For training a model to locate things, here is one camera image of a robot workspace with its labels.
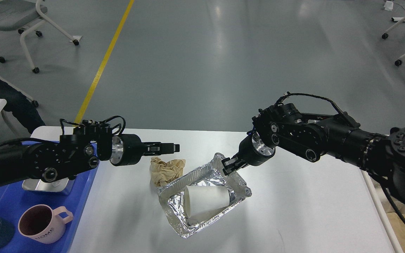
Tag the aluminium foil tray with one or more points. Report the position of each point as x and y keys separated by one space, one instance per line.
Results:
x=171 y=196

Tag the blue plastic tray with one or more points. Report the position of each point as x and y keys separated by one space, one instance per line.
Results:
x=14 y=201

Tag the white chair left edge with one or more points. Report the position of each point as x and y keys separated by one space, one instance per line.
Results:
x=2 y=80

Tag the grey office chair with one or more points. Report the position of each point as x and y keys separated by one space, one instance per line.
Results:
x=27 y=17

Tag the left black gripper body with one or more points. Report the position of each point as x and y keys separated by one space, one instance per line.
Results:
x=126 y=149

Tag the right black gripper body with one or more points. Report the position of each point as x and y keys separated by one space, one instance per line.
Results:
x=252 y=151

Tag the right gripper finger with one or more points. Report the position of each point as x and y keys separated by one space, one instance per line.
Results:
x=228 y=171
x=231 y=162

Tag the person in dark trousers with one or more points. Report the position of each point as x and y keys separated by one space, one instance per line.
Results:
x=20 y=107

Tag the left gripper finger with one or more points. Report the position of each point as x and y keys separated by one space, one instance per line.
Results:
x=159 y=148

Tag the white paper cup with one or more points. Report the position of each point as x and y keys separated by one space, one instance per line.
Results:
x=203 y=199

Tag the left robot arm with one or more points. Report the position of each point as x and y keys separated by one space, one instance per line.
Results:
x=80 y=148

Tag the stainless steel rectangular dish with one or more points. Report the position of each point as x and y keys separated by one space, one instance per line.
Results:
x=63 y=186

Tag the beige plastic bin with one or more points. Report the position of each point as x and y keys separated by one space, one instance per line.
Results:
x=383 y=206

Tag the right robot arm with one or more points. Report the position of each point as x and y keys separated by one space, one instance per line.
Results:
x=311 y=136

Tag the pink HOME mug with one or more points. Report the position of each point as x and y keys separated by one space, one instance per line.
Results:
x=44 y=224

